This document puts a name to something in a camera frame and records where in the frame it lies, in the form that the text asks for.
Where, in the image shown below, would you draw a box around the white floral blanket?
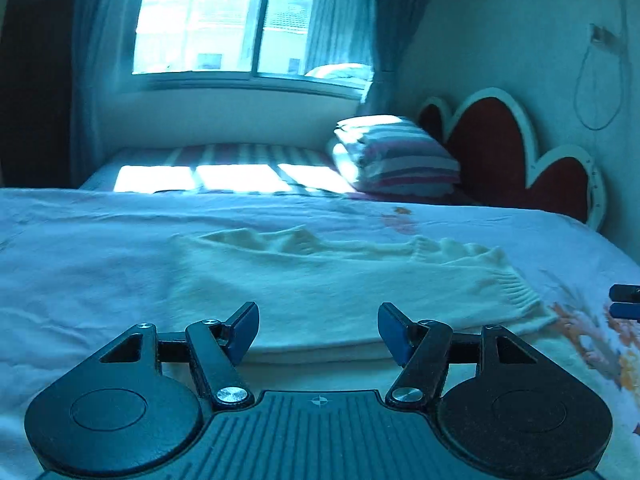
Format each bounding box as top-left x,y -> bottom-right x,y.
0,187 -> 640,480

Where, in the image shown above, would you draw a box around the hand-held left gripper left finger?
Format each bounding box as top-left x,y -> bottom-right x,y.
99,302 -> 261,412

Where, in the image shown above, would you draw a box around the cream knitted sweater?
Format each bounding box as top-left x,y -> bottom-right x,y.
172,225 -> 558,363

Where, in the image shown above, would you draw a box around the blue curtain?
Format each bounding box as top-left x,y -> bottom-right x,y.
305,0 -> 441,117
70,0 -> 146,181

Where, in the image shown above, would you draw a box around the window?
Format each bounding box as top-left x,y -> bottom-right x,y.
131,0 -> 373,92

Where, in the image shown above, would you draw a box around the wall hook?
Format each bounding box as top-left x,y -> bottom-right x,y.
590,24 -> 626,53

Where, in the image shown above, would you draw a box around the striped folded pillows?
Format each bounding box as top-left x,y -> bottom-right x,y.
327,115 -> 461,198

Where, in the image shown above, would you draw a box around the folded white bedding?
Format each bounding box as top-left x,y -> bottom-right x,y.
305,63 -> 375,82

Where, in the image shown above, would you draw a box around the thin wall cable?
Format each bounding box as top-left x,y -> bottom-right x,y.
574,0 -> 632,132

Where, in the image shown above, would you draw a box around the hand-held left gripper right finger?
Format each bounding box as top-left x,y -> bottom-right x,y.
377,302 -> 539,414

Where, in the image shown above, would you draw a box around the striped bed sheet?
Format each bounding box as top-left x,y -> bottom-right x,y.
80,142 -> 361,196

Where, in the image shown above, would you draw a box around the red heart-shaped headboard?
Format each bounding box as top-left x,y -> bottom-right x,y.
417,87 -> 608,233

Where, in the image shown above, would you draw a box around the dark wooden wardrobe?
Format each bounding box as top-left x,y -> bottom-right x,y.
0,0 -> 81,188

